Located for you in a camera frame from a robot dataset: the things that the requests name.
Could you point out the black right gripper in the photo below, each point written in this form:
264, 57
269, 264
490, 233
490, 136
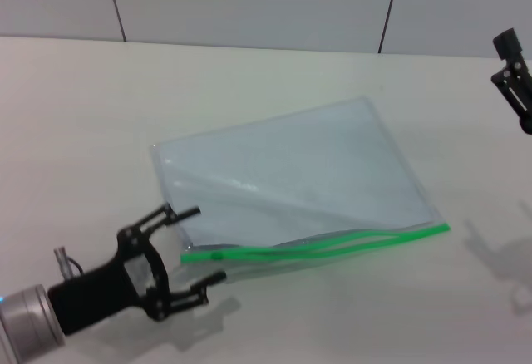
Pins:
528, 123

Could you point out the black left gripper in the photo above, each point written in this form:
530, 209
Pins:
108, 285

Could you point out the green zipper slider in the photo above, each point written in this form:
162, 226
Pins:
215, 256

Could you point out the clear green-zip document bag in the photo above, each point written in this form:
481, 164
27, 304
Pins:
299, 164

